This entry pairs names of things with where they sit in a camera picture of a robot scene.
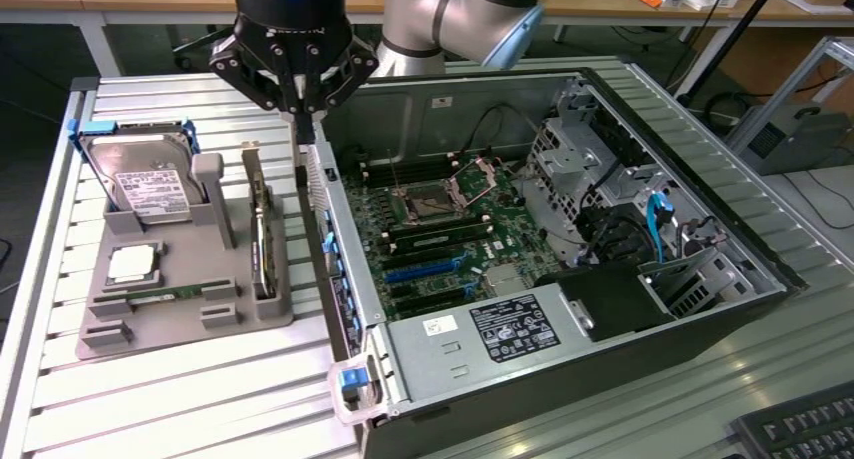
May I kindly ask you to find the blue wire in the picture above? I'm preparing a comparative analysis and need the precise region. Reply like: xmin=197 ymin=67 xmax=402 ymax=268
xmin=640 ymin=191 xmax=676 ymax=266

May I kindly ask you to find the silver CPU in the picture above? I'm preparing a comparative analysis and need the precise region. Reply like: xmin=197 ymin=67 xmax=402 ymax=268
xmin=105 ymin=246 xmax=162 ymax=284

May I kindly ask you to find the grey equipment box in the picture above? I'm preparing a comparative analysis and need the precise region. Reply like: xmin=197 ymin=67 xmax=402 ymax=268
xmin=744 ymin=106 xmax=854 ymax=176

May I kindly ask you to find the metal socket cover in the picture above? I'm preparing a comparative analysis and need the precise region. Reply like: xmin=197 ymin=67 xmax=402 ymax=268
xmin=444 ymin=157 xmax=502 ymax=206

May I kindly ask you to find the green RAM stick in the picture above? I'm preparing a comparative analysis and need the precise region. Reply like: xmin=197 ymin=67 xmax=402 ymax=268
xmin=91 ymin=284 xmax=205 ymax=306

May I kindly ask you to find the green motherboard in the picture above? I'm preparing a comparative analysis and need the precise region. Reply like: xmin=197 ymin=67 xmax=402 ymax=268
xmin=342 ymin=151 xmax=558 ymax=325

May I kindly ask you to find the metal disk bay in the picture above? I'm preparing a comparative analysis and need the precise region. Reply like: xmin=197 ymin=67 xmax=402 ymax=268
xmin=524 ymin=76 xmax=668 ymax=268

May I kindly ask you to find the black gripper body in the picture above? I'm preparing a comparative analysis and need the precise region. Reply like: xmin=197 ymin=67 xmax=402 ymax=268
xmin=229 ymin=0 xmax=353 ymax=49

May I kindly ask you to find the black plastic shroud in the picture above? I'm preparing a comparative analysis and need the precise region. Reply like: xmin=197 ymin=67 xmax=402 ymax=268
xmin=532 ymin=258 xmax=676 ymax=344

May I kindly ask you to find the graphics card with metal bracket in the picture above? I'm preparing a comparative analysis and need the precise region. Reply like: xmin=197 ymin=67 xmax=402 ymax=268
xmin=237 ymin=139 xmax=282 ymax=301

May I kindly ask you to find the black RAM stick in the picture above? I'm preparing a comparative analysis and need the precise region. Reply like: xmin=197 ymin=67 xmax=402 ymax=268
xmin=384 ymin=217 xmax=496 ymax=254

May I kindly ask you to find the grey parts rack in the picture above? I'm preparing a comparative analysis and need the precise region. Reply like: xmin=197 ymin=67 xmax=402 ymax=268
xmin=73 ymin=141 xmax=296 ymax=363

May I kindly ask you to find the aluminium profile frame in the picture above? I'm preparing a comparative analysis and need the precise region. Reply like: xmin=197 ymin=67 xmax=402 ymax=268
xmin=724 ymin=35 xmax=854 ymax=155

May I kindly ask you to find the hard disk in blue carrier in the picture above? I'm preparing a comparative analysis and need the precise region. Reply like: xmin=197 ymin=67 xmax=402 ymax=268
xmin=67 ymin=119 xmax=206 ymax=226

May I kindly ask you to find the black office chair base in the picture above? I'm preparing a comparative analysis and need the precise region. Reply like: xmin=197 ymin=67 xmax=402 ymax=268
xmin=170 ymin=23 xmax=234 ymax=71

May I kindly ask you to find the silver computer tower case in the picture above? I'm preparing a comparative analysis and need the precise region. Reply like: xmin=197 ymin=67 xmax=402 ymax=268
xmin=285 ymin=66 xmax=809 ymax=459

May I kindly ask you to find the wooden desk with white frame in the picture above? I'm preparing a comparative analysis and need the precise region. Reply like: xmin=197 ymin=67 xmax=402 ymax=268
xmin=538 ymin=0 xmax=854 ymax=65

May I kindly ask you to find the thin metal locking lever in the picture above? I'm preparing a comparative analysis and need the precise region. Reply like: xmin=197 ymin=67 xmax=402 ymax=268
xmin=385 ymin=147 xmax=402 ymax=196

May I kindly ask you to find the black tripod pole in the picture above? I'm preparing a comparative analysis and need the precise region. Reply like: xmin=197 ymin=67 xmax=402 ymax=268
xmin=672 ymin=0 xmax=788 ymax=108

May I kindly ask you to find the grey power supply unit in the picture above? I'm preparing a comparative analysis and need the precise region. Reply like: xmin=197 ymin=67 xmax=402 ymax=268
xmin=384 ymin=282 xmax=596 ymax=405

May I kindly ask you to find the black keyboard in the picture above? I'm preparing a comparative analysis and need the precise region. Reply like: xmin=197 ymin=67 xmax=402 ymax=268
xmin=728 ymin=386 xmax=854 ymax=459

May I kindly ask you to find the silver chipset heatsink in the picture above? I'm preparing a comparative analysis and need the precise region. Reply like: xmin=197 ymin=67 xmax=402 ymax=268
xmin=484 ymin=266 xmax=534 ymax=291

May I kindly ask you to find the blue expansion slot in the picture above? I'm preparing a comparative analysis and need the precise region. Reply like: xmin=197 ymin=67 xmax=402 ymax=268
xmin=382 ymin=255 xmax=465 ymax=284

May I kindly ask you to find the CPU socket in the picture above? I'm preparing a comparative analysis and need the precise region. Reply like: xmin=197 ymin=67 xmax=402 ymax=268
xmin=397 ymin=182 xmax=462 ymax=226

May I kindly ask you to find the black wire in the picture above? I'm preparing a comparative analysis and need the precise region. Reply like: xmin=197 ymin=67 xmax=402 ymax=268
xmin=464 ymin=101 xmax=538 ymax=156

